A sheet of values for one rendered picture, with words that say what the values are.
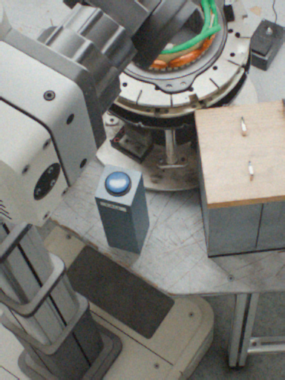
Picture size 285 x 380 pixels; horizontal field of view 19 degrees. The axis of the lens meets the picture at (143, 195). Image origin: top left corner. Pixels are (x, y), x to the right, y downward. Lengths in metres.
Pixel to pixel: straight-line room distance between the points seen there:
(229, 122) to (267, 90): 0.38
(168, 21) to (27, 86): 0.16
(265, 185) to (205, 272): 0.31
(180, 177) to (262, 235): 0.24
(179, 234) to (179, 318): 0.52
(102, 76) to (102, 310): 1.57
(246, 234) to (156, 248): 0.21
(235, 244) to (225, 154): 0.24
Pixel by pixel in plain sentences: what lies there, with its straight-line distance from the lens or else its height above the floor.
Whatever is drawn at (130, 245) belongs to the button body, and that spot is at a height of 0.82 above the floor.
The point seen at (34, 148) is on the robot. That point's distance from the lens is 0.64.
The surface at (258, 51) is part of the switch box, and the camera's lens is 1.88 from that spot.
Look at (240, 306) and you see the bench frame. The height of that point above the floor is 0.61.
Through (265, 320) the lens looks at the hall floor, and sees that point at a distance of 2.50.
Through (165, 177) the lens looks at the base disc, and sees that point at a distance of 1.77.
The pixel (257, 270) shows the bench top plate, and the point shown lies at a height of 0.78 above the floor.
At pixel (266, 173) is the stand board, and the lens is 1.48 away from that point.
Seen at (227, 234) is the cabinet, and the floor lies 0.90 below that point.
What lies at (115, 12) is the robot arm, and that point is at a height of 1.80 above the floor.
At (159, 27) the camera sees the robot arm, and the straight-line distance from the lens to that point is 0.76.
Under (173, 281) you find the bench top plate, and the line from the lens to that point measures 1.70.
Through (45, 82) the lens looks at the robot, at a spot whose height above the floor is 1.84.
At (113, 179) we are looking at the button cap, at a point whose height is 1.04.
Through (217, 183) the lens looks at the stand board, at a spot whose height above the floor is 1.07.
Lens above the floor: 2.40
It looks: 65 degrees down
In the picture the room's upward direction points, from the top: 9 degrees counter-clockwise
